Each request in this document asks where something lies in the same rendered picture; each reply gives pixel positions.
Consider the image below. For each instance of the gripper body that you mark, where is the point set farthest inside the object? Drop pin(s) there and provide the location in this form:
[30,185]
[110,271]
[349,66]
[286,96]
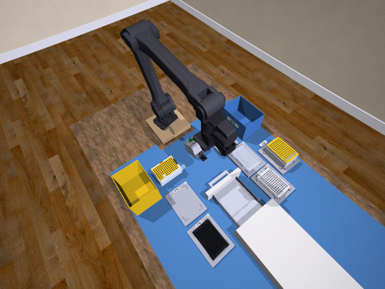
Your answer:
[198,138]

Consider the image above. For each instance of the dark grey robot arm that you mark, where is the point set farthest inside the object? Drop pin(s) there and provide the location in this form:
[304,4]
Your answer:
[142,38]

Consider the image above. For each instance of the yellow open-top bin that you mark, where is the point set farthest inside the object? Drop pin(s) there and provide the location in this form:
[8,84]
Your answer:
[135,186]

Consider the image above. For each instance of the blue bench mat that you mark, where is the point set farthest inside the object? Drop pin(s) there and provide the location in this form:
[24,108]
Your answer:
[353,238]

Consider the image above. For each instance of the white label plate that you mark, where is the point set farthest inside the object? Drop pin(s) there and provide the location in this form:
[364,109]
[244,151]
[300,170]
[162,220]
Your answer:
[263,143]

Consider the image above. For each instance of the blue open-top bin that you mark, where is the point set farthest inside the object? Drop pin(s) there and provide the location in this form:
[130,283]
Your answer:
[243,116]

